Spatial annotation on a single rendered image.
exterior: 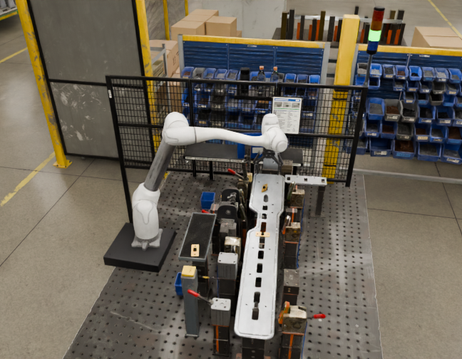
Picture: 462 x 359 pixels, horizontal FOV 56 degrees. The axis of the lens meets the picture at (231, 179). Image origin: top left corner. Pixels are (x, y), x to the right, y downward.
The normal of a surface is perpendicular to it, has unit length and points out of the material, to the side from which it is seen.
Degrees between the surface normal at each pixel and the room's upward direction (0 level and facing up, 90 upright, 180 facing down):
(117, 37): 91
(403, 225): 0
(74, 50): 91
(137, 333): 0
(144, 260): 2
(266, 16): 90
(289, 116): 90
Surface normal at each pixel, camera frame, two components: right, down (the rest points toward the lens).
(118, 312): 0.00, -0.83
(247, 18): -0.19, 0.54
